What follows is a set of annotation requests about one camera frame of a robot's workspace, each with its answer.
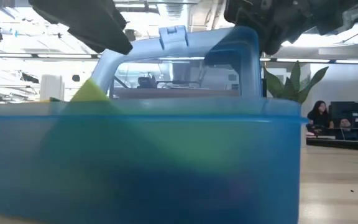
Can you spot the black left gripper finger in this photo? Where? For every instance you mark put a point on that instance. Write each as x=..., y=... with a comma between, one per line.
x=73, y=18
x=110, y=21

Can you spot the green snake plant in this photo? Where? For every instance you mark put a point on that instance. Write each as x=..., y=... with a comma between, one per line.
x=291, y=90

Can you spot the wooden shelf riser black legs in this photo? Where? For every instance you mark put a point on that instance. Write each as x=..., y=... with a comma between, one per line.
x=172, y=93

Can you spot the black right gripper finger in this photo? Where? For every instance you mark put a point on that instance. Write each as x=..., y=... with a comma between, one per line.
x=273, y=42

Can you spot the rig crossbar with light strips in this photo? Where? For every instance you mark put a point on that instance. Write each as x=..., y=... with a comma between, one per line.
x=306, y=60

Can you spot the white pillar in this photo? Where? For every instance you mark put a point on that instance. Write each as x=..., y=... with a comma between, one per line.
x=51, y=88

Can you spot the person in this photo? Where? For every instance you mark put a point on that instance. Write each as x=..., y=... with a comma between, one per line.
x=346, y=123
x=320, y=116

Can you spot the blue plastic pencil case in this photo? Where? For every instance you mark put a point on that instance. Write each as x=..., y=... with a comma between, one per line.
x=166, y=186

